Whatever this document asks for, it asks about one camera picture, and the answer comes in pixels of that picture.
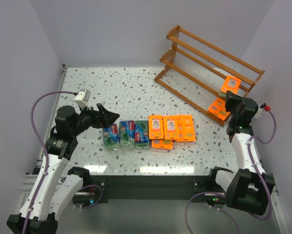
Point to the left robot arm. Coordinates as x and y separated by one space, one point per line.
45 204

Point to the blue sponge pack left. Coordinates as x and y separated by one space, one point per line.
111 138

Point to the green sponge pack right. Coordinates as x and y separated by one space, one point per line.
141 135

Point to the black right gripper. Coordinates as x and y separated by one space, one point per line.
233 103

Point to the wooden shelf rack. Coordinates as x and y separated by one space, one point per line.
206 65

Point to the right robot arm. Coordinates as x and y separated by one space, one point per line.
249 188

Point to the blue sponge pack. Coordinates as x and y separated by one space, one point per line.
127 134
111 138

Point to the black table base frame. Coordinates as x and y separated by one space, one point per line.
143 187

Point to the orange box under right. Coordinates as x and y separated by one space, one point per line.
185 128

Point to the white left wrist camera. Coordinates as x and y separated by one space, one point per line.
82 99

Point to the orange box under left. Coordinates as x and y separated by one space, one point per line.
162 144

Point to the orange sponge box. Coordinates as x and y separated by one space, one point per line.
218 109
232 84
156 129
170 128

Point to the blue sponge pack middle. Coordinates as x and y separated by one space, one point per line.
127 134

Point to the orange box under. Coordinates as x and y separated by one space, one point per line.
162 144
185 128

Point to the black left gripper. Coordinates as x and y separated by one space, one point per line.
98 116

